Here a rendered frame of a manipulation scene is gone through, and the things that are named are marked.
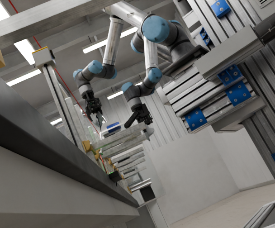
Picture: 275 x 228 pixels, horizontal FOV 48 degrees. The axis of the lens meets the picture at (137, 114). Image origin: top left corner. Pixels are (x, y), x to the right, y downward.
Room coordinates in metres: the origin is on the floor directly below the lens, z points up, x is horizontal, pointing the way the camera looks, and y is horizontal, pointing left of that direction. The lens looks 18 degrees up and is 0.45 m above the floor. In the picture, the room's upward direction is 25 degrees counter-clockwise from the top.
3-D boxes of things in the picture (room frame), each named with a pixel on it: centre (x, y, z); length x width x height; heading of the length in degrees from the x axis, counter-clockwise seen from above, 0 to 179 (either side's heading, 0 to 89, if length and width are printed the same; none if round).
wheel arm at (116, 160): (2.41, 0.32, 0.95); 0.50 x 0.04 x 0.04; 95
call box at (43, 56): (1.11, 0.26, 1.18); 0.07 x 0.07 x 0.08; 5
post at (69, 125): (1.11, 0.25, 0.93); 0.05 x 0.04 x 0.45; 5
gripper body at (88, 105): (1.63, 0.21, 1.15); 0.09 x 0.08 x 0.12; 25
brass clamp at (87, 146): (1.40, 0.28, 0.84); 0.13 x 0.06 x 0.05; 5
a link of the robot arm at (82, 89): (1.64, 0.21, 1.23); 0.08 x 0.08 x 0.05
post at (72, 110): (1.37, 0.28, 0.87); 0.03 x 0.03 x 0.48; 5
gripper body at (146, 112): (1.69, -0.02, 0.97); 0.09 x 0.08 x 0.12; 95
